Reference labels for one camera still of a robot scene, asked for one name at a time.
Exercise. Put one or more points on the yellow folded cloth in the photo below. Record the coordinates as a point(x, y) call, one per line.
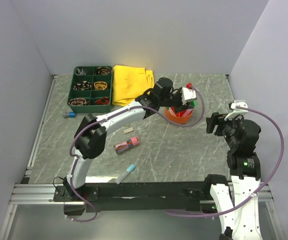
point(129, 83)

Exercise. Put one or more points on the orange navy rolled tie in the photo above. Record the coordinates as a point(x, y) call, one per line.
point(102, 101)

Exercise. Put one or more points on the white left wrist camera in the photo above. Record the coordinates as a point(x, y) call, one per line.
point(188, 94)

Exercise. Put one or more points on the blue grey cylinder object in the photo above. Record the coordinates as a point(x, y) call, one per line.
point(69, 115)

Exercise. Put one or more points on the orange round divided container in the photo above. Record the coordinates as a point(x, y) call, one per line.
point(176, 117)

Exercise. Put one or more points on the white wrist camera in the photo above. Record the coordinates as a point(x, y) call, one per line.
point(188, 94)
point(238, 107)

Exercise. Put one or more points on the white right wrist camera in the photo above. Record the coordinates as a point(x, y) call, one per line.
point(238, 107)

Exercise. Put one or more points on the black green highlighter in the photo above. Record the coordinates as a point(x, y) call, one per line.
point(192, 103)

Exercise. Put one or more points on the aluminium rail frame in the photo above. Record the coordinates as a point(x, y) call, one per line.
point(154, 164)

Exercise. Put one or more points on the grey rolled item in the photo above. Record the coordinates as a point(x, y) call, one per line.
point(80, 72)

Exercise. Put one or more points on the black white rolled tie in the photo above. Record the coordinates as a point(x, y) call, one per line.
point(82, 86)

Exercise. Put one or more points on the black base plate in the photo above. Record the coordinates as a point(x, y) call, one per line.
point(129, 196)

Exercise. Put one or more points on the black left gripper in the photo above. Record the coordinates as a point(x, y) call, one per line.
point(181, 106)

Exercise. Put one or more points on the green compartment tray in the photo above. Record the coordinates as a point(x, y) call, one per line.
point(91, 89)

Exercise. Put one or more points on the clear tube blue cap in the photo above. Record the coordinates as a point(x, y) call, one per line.
point(125, 174)

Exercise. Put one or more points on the dark brown rolled tie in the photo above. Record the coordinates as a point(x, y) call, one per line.
point(103, 70)

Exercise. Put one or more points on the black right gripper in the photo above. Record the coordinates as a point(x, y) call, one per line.
point(217, 118)

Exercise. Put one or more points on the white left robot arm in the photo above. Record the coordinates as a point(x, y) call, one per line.
point(90, 137)

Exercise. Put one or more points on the yellow black rolled tie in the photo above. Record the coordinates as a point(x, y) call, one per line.
point(100, 85)

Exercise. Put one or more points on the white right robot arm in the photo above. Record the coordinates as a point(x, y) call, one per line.
point(238, 208)

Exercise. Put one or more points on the beige eraser block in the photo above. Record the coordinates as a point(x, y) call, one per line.
point(129, 130)

